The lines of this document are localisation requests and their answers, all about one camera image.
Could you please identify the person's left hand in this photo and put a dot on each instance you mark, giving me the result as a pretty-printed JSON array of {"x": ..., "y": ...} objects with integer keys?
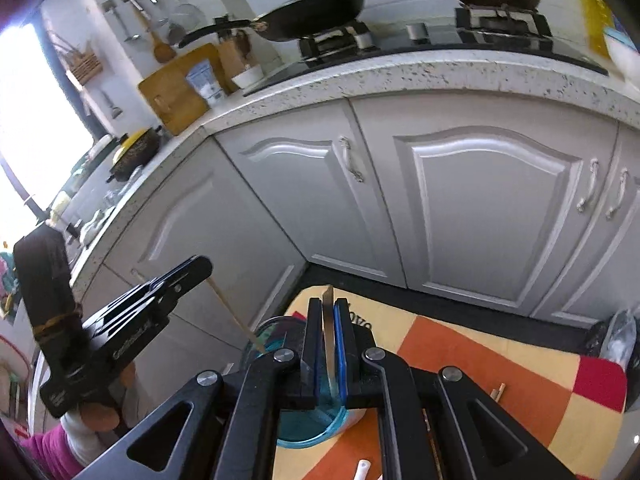
[{"x": 100, "y": 417}]

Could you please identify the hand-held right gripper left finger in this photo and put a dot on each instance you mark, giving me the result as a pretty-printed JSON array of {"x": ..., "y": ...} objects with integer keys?
[{"x": 314, "y": 355}]

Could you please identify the yellow board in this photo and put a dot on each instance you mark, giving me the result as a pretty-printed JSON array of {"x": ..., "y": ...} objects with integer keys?
[{"x": 592, "y": 15}]

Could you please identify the wooden knife block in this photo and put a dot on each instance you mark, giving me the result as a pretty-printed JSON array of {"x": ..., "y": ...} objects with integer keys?
[{"x": 230, "y": 57}]

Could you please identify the white packet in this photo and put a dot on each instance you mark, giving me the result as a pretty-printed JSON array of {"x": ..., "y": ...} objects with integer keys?
[{"x": 205, "y": 82}]

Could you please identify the wicker basket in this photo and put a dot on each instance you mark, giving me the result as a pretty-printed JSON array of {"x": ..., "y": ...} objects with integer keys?
[{"x": 85, "y": 65}]

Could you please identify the black plastic bag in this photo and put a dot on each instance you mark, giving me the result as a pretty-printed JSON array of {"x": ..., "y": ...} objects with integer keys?
[{"x": 597, "y": 340}]

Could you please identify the white bowl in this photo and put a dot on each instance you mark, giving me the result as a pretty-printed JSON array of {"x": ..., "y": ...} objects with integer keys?
[{"x": 247, "y": 78}]

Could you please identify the wooden cutting board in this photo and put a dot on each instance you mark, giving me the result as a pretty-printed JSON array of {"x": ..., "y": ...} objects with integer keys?
[{"x": 170, "y": 97}]

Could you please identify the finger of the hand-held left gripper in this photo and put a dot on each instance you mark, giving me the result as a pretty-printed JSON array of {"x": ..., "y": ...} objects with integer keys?
[{"x": 180, "y": 277}]

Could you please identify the black frying pan with lid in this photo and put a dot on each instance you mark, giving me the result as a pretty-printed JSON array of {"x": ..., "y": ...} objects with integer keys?
[{"x": 320, "y": 7}]

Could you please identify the wide grey cabinet door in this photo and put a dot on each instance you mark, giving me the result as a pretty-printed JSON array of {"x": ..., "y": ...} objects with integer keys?
[{"x": 490, "y": 200}]

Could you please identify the floral cup with teal inside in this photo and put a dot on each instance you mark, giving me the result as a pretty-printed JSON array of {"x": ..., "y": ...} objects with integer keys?
[{"x": 305, "y": 432}]

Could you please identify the narrow grey cabinet door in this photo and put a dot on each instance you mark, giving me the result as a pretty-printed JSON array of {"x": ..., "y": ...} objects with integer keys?
[{"x": 300, "y": 190}]

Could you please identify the black pot with yellow lid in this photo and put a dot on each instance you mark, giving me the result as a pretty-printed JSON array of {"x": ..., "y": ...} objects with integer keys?
[{"x": 135, "y": 152}]

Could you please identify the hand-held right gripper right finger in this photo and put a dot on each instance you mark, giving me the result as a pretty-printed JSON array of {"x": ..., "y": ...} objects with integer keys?
[{"x": 342, "y": 360}]

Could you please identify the person's left forearm pink sleeve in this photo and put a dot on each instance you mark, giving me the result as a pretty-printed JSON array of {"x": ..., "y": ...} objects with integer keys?
[{"x": 50, "y": 452}]

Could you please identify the orange patterned mat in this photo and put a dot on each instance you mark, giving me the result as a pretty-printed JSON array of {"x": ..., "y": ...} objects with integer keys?
[{"x": 475, "y": 360}]

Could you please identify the wooden spatula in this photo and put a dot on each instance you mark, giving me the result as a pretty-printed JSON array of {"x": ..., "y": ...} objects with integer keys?
[{"x": 162, "y": 50}]

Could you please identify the pale wooden chopstick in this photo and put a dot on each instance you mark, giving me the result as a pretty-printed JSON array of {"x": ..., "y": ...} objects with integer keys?
[{"x": 235, "y": 316}]

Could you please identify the black gas stove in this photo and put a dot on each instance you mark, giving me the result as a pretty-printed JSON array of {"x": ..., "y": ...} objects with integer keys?
[{"x": 400, "y": 52}]

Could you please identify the metal ladle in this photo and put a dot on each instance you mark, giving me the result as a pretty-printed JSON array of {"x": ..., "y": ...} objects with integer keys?
[{"x": 127, "y": 25}]

